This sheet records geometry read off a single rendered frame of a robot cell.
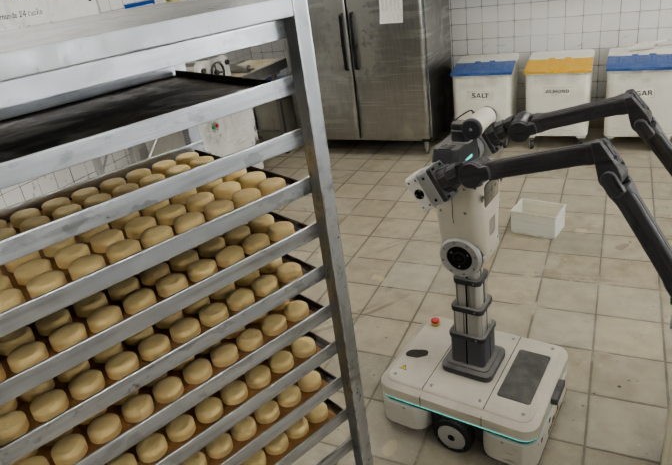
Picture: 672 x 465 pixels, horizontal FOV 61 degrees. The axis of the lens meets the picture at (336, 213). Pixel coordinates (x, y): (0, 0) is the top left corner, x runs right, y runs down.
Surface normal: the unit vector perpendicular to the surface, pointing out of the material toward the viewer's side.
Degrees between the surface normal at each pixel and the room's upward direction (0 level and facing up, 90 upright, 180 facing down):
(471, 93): 92
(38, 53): 90
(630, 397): 0
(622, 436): 0
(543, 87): 90
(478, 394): 0
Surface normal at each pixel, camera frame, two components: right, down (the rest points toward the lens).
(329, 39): -0.41, 0.43
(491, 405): -0.13, -0.90
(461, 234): -0.51, 0.58
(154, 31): 0.67, 0.23
